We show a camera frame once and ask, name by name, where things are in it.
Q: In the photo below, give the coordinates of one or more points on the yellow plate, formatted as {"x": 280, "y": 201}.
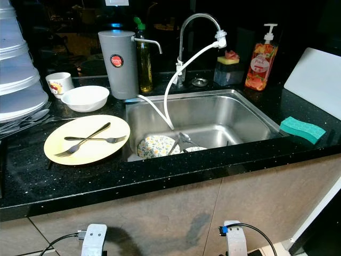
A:
{"x": 106, "y": 152}

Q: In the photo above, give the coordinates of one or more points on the pink scrubber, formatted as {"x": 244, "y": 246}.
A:
{"x": 233, "y": 54}

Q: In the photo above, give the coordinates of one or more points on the orange floral soap pump bottle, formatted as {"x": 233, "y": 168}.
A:
{"x": 261, "y": 66}

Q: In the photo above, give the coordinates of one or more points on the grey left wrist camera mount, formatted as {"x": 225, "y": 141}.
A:
{"x": 95, "y": 240}

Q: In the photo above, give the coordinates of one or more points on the grey water filter canister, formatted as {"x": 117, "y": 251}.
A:
{"x": 118, "y": 74}

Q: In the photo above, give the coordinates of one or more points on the floral patterned plate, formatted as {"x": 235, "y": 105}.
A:
{"x": 152, "y": 146}
{"x": 196, "y": 150}

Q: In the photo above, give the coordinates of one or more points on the white cutting board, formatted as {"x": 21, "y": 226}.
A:
{"x": 317, "y": 77}

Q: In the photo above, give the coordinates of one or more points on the green sponge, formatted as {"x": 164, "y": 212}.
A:
{"x": 302, "y": 130}

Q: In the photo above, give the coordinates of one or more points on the white bowl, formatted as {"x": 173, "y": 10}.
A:
{"x": 85, "y": 98}

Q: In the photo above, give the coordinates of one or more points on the black metal fork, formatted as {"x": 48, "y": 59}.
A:
{"x": 116, "y": 139}
{"x": 96, "y": 131}

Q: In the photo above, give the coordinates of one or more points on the black sponge holder box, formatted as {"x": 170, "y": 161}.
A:
{"x": 228, "y": 74}

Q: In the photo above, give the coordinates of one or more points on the silver metal spoon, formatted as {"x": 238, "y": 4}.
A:
{"x": 41, "y": 113}

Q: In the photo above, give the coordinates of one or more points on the stainless steel sink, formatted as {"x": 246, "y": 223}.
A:
{"x": 229, "y": 112}

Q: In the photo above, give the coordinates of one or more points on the yellow sponge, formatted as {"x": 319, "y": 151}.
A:
{"x": 228, "y": 60}

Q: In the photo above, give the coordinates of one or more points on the round metal countertop fitting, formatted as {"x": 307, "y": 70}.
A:
{"x": 200, "y": 81}

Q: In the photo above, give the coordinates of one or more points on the white printed cup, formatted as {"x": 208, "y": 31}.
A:
{"x": 58, "y": 85}

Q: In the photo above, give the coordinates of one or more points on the chrome gooseneck faucet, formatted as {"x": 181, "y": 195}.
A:
{"x": 181, "y": 48}

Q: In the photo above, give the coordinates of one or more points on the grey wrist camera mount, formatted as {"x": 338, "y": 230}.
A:
{"x": 237, "y": 242}
{"x": 95, "y": 240}

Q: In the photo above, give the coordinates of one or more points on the silver metal fork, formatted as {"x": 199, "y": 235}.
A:
{"x": 43, "y": 106}

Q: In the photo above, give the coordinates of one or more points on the oil bottle green cap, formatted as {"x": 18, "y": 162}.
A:
{"x": 143, "y": 69}

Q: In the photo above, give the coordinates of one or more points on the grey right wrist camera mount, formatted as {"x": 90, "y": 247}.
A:
{"x": 237, "y": 242}

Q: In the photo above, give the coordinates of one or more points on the beige cabinet front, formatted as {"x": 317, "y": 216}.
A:
{"x": 165, "y": 208}

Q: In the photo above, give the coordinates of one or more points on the stacked translucent plastic containers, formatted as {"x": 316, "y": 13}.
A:
{"x": 24, "y": 74}

